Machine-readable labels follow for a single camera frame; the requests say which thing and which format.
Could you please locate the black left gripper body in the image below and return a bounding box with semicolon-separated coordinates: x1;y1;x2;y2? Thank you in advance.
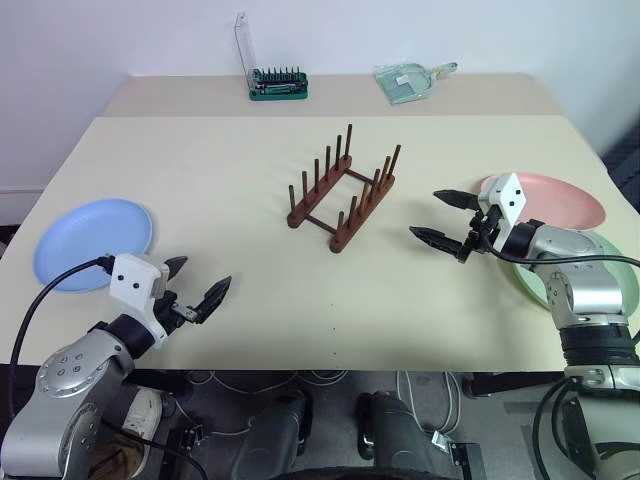
152;263;199;336

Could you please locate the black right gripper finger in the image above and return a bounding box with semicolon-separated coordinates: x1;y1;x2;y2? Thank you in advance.
432;189;481;211
408;225;465;258

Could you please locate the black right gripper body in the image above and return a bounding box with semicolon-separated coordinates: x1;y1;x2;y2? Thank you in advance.
456;205;504;265

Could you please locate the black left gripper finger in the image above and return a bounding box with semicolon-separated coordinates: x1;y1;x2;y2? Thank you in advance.
163;255;190;292
192;274;234;325

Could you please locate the brown wooden dish rack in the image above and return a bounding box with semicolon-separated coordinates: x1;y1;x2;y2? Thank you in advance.
286;122;403;254

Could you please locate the light green plate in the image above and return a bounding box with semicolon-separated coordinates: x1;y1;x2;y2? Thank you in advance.
510;229;640;316

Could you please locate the pink-red plate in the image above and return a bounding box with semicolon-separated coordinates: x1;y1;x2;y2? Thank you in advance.
480;171;607;232

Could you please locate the blue plate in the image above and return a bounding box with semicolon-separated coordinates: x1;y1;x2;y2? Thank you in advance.
32;198;155;294

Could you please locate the white sneaker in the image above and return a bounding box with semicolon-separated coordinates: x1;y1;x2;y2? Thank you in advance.
121;388;164;445

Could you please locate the clear green dustpan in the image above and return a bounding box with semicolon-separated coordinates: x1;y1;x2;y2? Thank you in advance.
374;61;459;106

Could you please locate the dark rounded robot leg shape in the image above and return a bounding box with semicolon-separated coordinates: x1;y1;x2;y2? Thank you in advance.
233;388;315;472
355;391;452;474

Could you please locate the black ribbed object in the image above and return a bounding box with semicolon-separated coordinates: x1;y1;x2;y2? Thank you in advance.
601;130;640;212

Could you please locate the green screwdriver bit set case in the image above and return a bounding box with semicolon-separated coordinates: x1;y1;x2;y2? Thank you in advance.
233;11;310;103

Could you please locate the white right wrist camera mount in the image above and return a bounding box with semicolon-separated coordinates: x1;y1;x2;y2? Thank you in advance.
477;171;529;251

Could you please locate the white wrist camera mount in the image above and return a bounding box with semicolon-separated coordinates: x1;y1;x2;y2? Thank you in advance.
477;171;529;251
107;253;172;350

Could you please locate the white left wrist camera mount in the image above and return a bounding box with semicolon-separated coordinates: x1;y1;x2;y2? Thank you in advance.
107;253;172;350

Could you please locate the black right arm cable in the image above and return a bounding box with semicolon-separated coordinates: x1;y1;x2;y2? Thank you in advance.
486;243;640;268

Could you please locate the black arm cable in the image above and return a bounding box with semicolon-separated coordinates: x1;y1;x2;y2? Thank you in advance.
486;243;640;268
8;255;114;419

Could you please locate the black table frame bar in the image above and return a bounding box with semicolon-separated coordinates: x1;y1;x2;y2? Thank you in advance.
123;369;195;398
460;372;567;400

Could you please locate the white floor cable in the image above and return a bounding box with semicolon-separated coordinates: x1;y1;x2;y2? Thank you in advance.
396;369;462;437
188;369;352;437

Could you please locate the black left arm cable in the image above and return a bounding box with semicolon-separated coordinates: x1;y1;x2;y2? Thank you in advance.
8;255;114;419

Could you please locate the thin black floor cable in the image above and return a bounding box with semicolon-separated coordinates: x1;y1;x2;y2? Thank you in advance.
102;420;209;480

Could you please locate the thick black torso cable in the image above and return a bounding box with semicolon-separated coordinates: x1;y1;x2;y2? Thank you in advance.
530;378;576;480

